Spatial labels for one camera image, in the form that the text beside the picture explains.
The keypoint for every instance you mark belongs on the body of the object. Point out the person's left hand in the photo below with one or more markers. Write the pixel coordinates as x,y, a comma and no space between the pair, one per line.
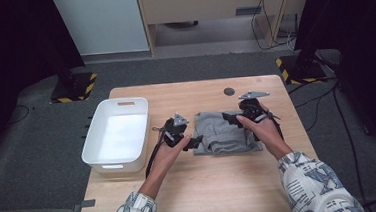
166,161

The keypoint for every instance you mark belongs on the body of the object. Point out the beige wooden desk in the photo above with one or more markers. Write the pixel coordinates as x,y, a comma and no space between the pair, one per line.
202,3

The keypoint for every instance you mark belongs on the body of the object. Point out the grey tape piece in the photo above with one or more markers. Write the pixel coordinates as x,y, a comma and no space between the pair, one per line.
86,204

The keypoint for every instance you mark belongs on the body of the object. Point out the person's right hand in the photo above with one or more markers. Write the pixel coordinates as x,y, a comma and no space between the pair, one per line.
266,137

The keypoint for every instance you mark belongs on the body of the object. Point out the white plastic basket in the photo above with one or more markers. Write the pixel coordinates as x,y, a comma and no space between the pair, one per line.
118,141

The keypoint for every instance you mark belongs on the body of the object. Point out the dark curtain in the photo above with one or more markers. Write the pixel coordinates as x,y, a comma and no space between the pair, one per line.
365,40
11,48

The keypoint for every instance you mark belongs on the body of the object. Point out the black yellow-striped stand base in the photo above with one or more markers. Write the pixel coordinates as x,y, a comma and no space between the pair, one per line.
74,87
302,69

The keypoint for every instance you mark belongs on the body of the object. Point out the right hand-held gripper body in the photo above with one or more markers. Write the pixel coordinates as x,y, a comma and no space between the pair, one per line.
253,109

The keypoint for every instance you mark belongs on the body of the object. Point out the grey shorts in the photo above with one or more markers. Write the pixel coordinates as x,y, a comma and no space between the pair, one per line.
221,133

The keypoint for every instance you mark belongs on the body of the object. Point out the black floor bracket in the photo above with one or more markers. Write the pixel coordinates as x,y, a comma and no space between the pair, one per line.
88,126

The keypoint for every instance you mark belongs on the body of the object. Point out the round base under desk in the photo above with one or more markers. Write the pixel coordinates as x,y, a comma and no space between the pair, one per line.
180,24

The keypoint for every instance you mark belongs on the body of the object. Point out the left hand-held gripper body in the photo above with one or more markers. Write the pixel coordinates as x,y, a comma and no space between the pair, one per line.
172,132

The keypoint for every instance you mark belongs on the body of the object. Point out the white cabinet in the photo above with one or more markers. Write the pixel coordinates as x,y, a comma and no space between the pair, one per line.
103,21

